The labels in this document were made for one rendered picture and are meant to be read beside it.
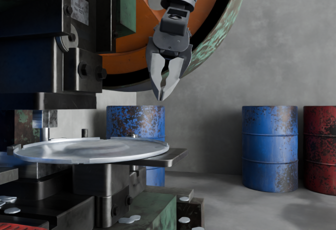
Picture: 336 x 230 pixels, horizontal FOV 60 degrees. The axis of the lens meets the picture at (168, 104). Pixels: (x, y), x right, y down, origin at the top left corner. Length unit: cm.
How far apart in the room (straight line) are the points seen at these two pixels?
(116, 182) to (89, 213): 7
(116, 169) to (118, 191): 4
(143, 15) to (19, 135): 52
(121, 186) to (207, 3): 57
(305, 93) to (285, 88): 23
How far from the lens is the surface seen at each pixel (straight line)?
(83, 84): 58
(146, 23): 98
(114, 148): 55
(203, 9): 90
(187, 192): 80
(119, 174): 58
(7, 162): 63
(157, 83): 57
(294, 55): 390
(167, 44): 58
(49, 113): 64
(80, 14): 65
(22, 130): 88
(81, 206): 53
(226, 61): 388
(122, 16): 73
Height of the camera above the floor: 86
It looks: 1 degrees up
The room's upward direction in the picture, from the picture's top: straight up
